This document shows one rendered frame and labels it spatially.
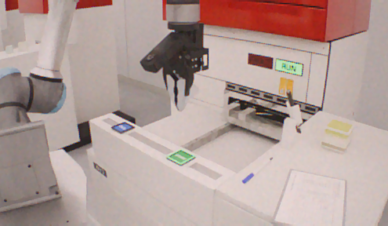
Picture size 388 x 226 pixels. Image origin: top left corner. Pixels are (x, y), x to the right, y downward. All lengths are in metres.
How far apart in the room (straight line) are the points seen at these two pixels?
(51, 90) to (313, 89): 0.92
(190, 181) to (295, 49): 0.67
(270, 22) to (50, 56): 0.77
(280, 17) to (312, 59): 0.19
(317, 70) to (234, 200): 0.65
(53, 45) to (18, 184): 0.44
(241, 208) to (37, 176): 0.57
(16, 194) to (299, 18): 1.06
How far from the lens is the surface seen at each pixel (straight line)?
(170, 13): 0.69
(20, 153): 0.90
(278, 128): 1.21
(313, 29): 1.11
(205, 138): 1.18
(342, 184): 0.79
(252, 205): 0.67
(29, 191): 0.96
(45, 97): 1.04
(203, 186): 0.73
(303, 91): 1.21
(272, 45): 1.24
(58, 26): 1.04
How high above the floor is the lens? 1.39
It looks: 23 degrees down
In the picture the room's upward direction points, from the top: straight up
